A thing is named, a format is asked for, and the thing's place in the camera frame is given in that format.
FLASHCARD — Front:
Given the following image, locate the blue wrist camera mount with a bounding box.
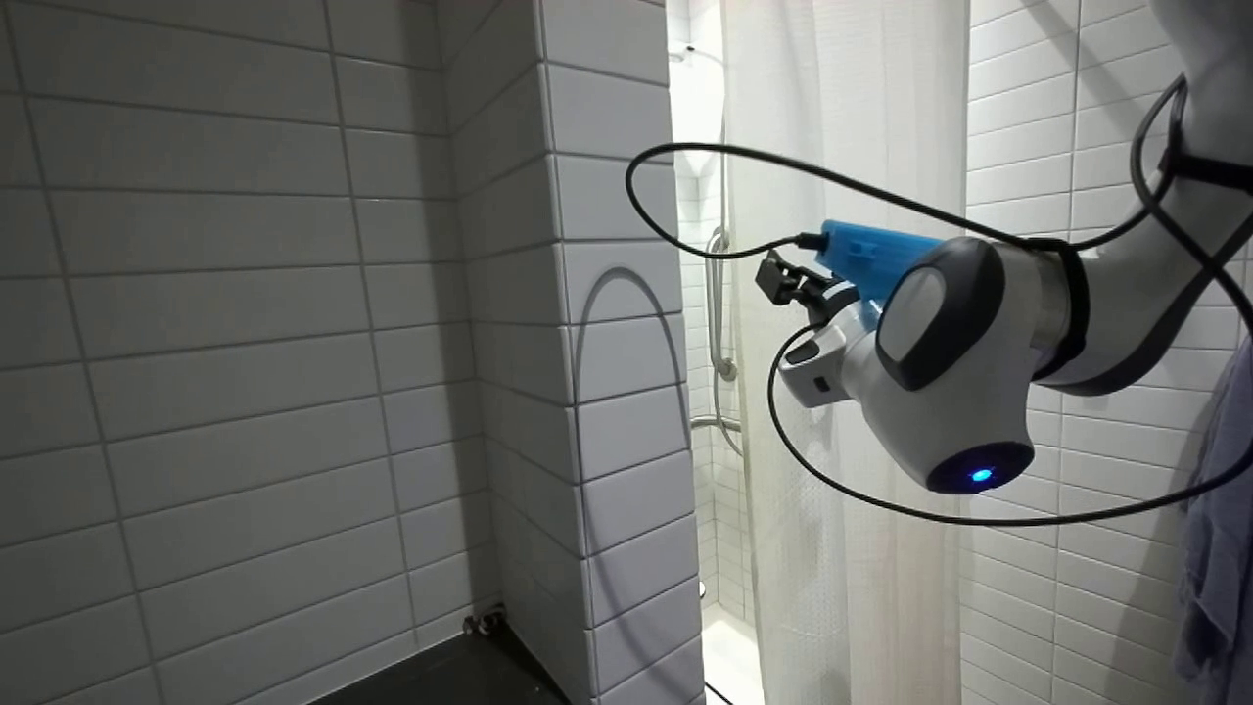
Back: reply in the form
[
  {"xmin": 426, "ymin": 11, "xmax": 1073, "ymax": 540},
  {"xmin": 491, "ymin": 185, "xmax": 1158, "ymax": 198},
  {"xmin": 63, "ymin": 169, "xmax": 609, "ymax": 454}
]
[{"xmin": 814, "ymin": 216, "xmax": 948, "ymax": 334}]

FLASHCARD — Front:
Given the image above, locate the white shower curtain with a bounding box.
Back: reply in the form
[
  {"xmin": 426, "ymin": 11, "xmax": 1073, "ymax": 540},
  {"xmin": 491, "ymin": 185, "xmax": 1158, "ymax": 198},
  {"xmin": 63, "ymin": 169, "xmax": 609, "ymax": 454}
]
[{"xmin": 718, "ymin": 0, "xmax": 979, "ymax": 705}]

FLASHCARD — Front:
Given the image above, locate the blue grey hanging towel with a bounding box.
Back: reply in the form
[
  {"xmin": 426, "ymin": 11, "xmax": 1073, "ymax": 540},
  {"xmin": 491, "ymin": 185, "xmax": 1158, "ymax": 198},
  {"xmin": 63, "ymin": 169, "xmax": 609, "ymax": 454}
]
[{"xmin": 1173, "ymin": 339, "xmax": 1253, "ymax": 705}]

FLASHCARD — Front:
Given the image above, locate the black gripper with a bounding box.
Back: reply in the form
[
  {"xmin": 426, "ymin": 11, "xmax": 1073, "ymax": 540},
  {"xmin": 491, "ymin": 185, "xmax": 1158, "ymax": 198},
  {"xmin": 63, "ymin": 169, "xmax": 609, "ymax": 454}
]
[{"xmin": 754, "ymin": 245, "xmax": 870, "ymax": 334}]

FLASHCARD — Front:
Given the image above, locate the white tub ledge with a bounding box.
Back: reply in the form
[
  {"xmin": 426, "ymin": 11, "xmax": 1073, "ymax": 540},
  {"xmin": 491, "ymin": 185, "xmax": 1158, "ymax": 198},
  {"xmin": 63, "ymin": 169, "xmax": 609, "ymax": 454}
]
[{"xmin": 698, "ymin": 608, "xmax": 772, "ymax": 705}]

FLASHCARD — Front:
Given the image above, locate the chrome shower hose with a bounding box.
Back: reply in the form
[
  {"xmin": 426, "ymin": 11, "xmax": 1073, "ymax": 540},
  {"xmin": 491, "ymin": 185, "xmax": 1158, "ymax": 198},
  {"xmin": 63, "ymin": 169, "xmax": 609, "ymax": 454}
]
[{"xmin": 684, "ymin": 409, "xmax": 755, "ymax": 467}]

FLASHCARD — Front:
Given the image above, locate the chrome shower slide bar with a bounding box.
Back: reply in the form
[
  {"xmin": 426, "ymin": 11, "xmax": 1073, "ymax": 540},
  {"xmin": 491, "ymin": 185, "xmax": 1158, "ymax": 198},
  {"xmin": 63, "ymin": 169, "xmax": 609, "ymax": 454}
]
[{"xmin": 700, "ymin": 224, "xmax": 743, "ymax": 387}]

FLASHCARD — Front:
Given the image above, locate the small metal floor fitting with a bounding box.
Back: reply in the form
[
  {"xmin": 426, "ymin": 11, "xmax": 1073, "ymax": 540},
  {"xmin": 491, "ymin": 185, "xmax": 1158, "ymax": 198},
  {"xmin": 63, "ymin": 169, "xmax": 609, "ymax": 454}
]
[{"xmin": 460, "ymin": 601, "xmax": 508, "ymax": 647}]

